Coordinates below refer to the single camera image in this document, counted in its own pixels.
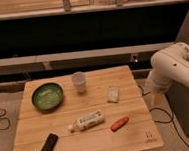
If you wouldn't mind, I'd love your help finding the white plastic bottle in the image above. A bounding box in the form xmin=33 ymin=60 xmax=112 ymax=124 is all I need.
xmin=68 ymin=110 xmax=105 ymax=132

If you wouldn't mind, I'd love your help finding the black cable on left floor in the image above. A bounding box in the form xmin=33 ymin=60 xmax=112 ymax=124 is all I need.
xmin=0 ymin=107 xmax=12 ymax=131

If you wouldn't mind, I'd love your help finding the black remote control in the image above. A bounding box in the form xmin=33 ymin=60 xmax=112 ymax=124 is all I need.
xmin=40 ymin=133 xmax=58 ymax=151

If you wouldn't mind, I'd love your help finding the wooden table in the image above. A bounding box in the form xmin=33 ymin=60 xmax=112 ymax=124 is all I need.
xmin=13 ymin=66 xmax=163 ymax=151

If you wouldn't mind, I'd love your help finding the green ceramic bowl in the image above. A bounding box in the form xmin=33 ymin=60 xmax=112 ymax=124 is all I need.
xmin=32 ymin=82 xmax=64 ymax=111

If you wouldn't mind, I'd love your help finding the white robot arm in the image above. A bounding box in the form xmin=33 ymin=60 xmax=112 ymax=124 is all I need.
xmin=145 ymin=41 xmax=189 ymax=103

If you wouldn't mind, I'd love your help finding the clear plastic cup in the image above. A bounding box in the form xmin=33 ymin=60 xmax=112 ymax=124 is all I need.
xmin=71 ymin=71 xmax=86 ymax=94

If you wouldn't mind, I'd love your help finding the small clear plastic packet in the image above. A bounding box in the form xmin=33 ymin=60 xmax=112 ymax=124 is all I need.
xmin=107 ymin=86 xmax=119 ymax=103

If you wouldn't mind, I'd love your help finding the black cable on right floor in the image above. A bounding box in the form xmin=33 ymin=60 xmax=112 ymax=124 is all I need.
xmin=137 ymin=79 xmax=189 ymax=151

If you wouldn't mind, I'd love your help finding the black cable on floor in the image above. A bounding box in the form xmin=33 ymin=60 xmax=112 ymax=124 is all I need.
xmin=0 ymin=107 xmax=12 ymax=131
xmin=137 ymin=79 xmax=189 ymax=151

